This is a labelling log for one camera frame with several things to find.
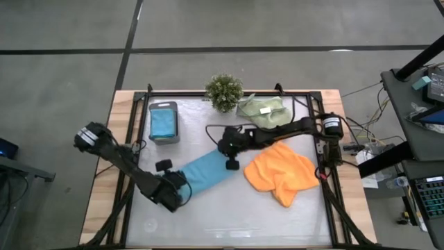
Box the grey plastic bin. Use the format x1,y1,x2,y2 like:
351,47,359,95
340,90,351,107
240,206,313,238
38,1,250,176
148,101,181,146

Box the clear plastic bottle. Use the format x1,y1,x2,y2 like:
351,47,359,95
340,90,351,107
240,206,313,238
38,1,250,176
384,175,410,190

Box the blue microfiber towel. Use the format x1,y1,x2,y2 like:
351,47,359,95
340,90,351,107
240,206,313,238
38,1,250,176
150,108,177,139
178,147,238,199

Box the small artificial potted plant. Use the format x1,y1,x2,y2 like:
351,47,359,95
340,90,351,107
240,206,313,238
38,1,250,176
204,72,245,114

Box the backlit computer keyboard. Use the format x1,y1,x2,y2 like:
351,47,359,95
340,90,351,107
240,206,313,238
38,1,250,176
414,175,444,219

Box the blue-lit black device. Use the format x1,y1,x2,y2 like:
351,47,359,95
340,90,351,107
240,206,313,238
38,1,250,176
0,137,19,160

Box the black metal table frame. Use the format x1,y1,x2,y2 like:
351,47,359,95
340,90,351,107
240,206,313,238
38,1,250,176
78,82,381,250

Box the green microfiber towel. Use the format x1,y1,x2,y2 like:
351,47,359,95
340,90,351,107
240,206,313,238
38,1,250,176
235,92,294,130

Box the black slanted pole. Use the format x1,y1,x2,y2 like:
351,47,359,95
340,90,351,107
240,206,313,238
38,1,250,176
395,34,444,83

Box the black cart bracket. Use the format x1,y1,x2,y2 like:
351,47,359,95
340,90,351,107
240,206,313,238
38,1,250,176
357,140,413,180

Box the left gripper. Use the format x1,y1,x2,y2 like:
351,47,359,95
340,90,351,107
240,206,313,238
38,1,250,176
151,170,191,213

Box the white paper sheets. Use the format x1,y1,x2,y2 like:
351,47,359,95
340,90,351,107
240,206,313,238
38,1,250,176
355,149,379,190

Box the blue tablet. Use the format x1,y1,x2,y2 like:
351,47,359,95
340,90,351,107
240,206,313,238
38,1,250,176
418,108,444,126

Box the small teal box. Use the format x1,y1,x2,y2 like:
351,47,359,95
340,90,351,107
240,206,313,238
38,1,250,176
411,75,432,92

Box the clear plastic bag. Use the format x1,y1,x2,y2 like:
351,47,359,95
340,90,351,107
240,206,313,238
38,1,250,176
404,101,444,135

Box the grey computer cart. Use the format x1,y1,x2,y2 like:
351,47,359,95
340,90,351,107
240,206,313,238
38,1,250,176
379,67,444,250

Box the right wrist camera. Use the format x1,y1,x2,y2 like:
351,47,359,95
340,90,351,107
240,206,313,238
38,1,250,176
225,157,241,172

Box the grey side table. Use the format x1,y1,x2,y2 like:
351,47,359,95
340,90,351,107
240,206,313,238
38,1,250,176
0,154,56,250

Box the orange microfiber towel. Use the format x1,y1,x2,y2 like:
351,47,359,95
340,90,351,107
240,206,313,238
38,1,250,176
243,140,321,208

